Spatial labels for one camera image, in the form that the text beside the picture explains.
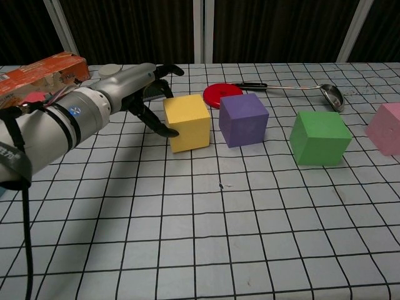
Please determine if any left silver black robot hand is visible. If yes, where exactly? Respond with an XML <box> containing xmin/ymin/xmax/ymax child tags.
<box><xmin>101</xmin><ymin>63</ymin><xmax>185</xmax><ymax>138</ymax></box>

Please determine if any yellow foam cube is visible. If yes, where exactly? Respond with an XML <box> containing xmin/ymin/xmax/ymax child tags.
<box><xmin>162</xmin><ymin>93</ymin><xmax>211</xmax><ymax>153</ymax></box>

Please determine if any red foam cube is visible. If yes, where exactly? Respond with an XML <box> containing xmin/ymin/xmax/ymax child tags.
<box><xmin>24</xmin><ymin>91</ymin><xmax>46</xmax><ymax>103</ymax></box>

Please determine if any purple foam cube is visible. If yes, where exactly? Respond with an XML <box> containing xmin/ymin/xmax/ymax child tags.
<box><xmin>218</xmin><ymin>92</ymin><xmax>269</xmax><ymax>148</ymax></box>

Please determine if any green foam cube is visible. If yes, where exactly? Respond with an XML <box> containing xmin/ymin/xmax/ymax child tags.
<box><xmin>289</xmin><ymin>111</ymin><xmax>353</xmax><ymax>166</ymax></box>

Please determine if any pink foam cube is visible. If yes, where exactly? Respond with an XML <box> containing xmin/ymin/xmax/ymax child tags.
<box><xmin>365</xmin><ymin>102</ymin><xmax>400</xmax><ymax>156</ymax></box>

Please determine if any small white jar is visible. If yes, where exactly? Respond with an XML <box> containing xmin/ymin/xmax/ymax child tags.
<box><xmin>99</xmin><ymin>63</ymin><xmax>121</xmax><ymax>79</ymax></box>

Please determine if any orange cardboard box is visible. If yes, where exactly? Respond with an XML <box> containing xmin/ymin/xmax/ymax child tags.
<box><xmin>0</xmin><ymin>51</ymin><xmax>91</xmax><ymax>109</ymax></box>

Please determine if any red plastic disc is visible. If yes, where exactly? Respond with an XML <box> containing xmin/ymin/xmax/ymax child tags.
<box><xmin>202</xmin><ymin>82</ymin><xmax>244</xmax><ymax>109</ymax></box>

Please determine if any checkered light blue tablecloth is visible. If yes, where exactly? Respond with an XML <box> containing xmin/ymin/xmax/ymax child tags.
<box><xmin>0</xmin><ymin>63</ymin><xmax>400</xmax><ymax>300</ymax></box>

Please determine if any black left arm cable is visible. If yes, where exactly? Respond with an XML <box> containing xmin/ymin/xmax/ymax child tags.
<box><xmin>21</xmin><ymin>174</ymin><xmax>34</xmax><ymax>300</ymax></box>

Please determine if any steel ladle black handle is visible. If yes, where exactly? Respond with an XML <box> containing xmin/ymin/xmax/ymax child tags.
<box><xmin>234</xmin><ymin>82</ymin><xmax>345</xmax><ymax>113</ymax></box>

